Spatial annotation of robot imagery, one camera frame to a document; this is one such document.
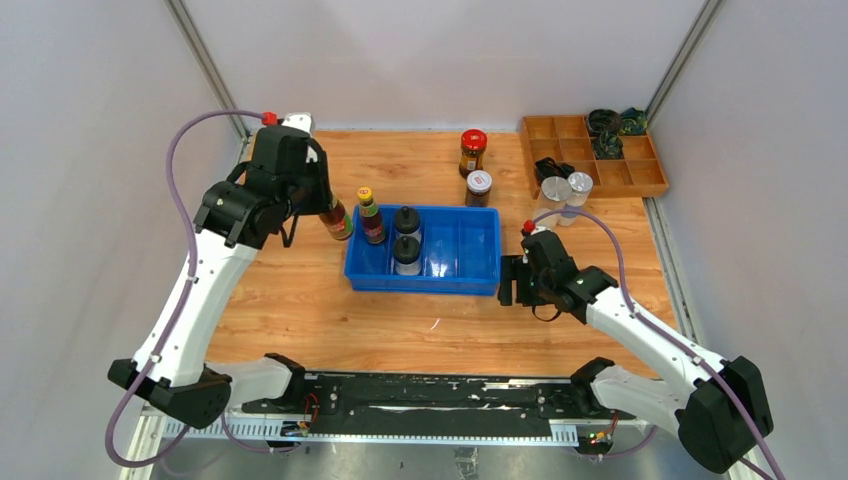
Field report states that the blue plastic divided bin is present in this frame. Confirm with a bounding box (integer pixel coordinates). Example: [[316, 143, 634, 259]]
[[344, 204, 502, 296]]

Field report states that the sauce bottle yellow cap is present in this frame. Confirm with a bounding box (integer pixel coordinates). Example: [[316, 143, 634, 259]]
[[357, 186, 386, 245], [319, 196, 354, 241]]

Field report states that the white lid sauce jar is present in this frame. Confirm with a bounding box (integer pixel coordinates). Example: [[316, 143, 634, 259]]
[[465, 170, 493, 207]]

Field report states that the black cap spice shaker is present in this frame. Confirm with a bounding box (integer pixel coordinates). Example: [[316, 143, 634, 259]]
[[393, 206, 422, 242], [392, 235, 421, 276]]

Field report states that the red lid sauce jar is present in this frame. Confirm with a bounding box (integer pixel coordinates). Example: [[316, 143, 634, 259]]
[[458, 129, 488, 178]]

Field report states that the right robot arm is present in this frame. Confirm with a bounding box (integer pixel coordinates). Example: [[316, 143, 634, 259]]
[[498, 227, 774, 474]]

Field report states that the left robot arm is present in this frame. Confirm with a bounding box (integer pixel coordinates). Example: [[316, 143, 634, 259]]
[[108, 115, 332, 429]]

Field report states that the silver lid clear jar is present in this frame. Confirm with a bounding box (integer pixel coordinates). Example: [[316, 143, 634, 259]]
[[532, 176, 572, 229]]

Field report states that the small silver lid jar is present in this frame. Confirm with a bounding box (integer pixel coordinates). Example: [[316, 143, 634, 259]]
[[558, 171, 594, 226]]

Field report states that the black clip bundle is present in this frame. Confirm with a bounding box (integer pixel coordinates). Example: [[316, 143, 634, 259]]
[[534, 157, 575, 185]]

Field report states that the wooden divided tray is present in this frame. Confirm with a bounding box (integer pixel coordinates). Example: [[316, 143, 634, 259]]
[[519, 115, 669, 199]]

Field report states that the green patterned rolled cloth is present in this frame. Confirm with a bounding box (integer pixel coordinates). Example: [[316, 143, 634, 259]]
[[591, 131, 624, 160]]

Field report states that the black rolled item in tray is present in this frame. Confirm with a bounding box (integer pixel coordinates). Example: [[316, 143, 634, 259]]
[[585, 109, 623, 137]]

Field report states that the dark green rolled cloth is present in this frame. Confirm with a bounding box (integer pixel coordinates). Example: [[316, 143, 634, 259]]
[[618, 107, 648, 136]]

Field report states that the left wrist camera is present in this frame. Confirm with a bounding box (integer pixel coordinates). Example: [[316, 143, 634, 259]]
[[280, 112, 315, 136]]

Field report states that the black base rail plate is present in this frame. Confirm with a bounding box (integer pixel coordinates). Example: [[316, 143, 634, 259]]
[[237, 371, 626, 443]]

